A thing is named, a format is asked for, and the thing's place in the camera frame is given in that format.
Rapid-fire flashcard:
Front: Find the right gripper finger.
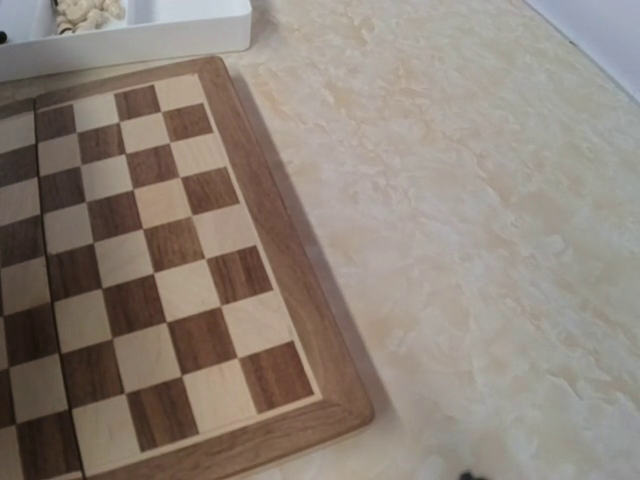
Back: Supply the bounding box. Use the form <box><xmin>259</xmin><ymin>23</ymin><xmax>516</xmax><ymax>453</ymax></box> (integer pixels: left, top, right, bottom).
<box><xmin>458</xmin><ymin>470</ymin><xmax>487</xmax><ymax>480</ymax></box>

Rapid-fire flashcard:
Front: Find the wooden chess board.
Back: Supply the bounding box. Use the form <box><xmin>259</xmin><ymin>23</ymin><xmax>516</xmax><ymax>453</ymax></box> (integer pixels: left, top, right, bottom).
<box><xmin>1</xmin><ymin>57</ymin><xmax>374</xmax><ymax>479</ymax></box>

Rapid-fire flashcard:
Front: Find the pile of white chess pieces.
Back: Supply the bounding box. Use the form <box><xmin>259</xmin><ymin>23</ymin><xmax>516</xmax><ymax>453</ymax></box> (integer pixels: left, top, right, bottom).
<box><xmin>51</xmin><ymin>0</ymin><xmax>126</xmax><ymax>36</ymax></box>

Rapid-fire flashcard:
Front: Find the white divided plastic tray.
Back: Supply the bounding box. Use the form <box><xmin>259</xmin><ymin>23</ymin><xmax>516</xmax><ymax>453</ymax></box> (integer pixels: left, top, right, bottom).
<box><xmin>1</xmin><ymin>1</ymin><xmax>252</xmax><ymax>82</ymax></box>

